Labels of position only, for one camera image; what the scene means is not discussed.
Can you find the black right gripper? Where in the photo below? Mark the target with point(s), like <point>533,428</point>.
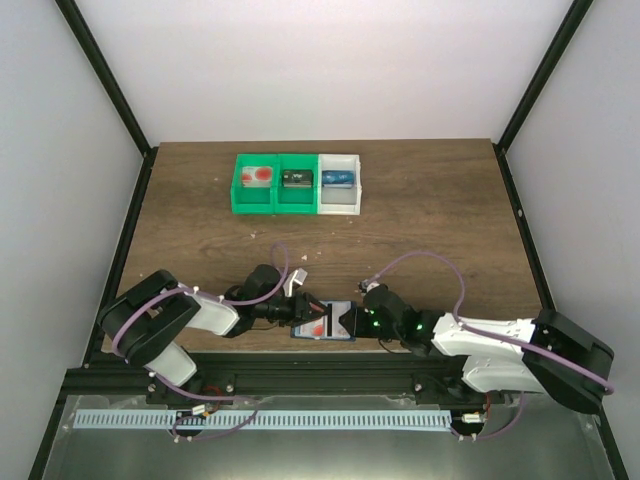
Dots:
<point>356,320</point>

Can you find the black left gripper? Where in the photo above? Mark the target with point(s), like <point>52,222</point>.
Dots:
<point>301,308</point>

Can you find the blue leather card holder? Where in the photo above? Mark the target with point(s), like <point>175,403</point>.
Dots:
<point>328,327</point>

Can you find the white card red logo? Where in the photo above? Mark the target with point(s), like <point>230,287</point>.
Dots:
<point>317,333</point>

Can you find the white card with red dot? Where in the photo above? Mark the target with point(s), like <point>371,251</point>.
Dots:
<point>265,175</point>

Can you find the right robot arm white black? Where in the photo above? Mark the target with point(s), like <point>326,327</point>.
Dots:
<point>548,354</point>

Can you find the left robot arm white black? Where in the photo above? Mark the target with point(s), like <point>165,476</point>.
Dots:
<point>144,322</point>

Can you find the blue card in bin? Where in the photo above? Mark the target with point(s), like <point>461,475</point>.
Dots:
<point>345,179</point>

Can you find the black card in bin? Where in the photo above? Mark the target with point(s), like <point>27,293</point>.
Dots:
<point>297,178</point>

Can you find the red white card in bin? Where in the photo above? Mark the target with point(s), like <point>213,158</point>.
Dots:
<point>249,177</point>

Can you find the white plastic bin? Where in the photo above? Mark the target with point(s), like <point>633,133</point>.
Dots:
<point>339,201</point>

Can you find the middle green plastic bin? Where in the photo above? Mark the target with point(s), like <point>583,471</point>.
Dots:
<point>297,201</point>

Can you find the green plastic bin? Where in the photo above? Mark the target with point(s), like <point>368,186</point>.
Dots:
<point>252,201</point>
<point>297,201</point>

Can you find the left green plastic bin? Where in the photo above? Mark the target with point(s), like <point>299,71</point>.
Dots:
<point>252,201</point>

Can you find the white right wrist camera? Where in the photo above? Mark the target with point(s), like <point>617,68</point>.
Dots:
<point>366,286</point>

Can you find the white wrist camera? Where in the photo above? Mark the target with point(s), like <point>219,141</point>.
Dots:
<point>366,286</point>
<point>293,281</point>

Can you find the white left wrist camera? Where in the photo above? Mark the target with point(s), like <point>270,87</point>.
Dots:
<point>293,281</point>

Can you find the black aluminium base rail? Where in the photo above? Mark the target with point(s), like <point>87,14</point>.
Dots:
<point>433,380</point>

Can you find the light blue slotted cable duct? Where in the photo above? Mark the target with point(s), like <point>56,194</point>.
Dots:
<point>420,420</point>

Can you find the right black frame post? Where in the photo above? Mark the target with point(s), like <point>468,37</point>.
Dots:
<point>562,38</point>

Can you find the black frame post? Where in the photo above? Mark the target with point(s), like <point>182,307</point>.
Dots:
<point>562,38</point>
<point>92,51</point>

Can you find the left black frame post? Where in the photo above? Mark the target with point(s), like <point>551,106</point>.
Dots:
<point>92,51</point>

